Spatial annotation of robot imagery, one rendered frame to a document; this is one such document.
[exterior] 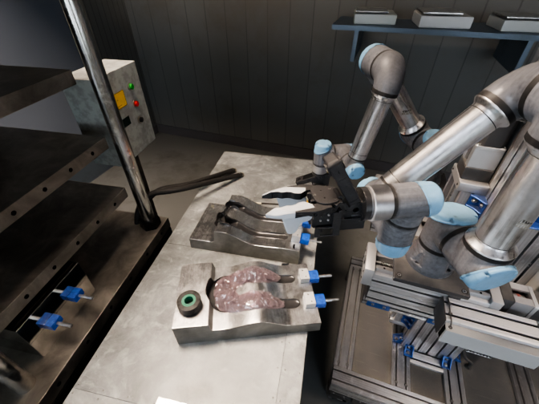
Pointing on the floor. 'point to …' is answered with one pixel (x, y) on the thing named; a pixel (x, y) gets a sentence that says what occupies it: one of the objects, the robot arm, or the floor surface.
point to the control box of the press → (134, 130)
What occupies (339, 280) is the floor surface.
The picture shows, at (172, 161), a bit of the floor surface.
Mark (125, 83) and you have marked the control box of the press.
